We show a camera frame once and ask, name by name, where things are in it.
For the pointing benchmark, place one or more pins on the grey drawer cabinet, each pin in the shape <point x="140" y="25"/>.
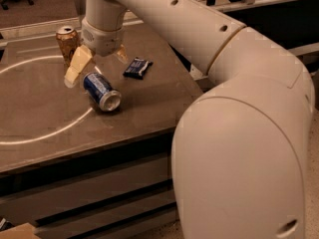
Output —
<point x="108" y="193"/>

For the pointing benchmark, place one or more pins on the cardboard box corner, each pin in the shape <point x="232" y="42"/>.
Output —
<point x="24" y="231"/>

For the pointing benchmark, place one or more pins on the dark blue snack packet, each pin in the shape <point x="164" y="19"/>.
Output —
<point x="137" y="68"/>

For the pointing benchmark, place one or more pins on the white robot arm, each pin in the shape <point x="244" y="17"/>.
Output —
<point x="239" y="152"/>

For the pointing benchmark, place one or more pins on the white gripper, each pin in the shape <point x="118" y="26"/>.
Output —
<point x="104" y="40"/>

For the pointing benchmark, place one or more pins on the blue pepsi can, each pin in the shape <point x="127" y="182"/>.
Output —
<point x="101" y="91"/>

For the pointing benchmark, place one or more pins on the gold soda can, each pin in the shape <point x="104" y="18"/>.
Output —
<point x="68" y="41"/>

